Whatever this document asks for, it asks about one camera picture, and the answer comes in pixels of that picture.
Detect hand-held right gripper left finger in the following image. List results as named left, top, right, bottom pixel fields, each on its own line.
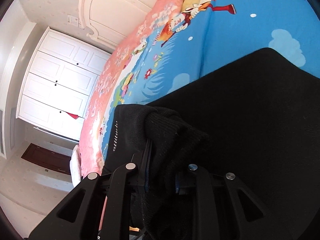
left=29, top=139, right=153, bottom=240

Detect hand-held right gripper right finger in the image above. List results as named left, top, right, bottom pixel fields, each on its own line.
left=174, top=164, right=289, bottom=240

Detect black pants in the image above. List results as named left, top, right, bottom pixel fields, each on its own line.
left=101, top=47, right=320, bottom=240

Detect white cloth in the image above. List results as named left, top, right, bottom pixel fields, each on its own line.
left=70, top=145, right=82, bottom=188

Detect dark brown door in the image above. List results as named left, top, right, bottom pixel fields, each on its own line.
left=21, top=143, right=73, bottom=176

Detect pink floral quilt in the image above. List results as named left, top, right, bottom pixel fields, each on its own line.
left=79, top=0, right=185, bottom=178

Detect white wardrobe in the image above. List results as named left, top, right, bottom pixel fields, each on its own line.
left=15, top=26, right=112, bottom=142

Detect blue cartoon printed blanket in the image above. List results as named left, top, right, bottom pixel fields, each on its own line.
left=101, top=0, right=320, bottom=155

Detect white bed headboard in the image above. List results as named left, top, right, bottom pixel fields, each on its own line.
left=79, top=0, right=180, bottom=48

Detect yellow pillow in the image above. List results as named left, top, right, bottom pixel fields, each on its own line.
left=182, top=0, right=204, bottom=12

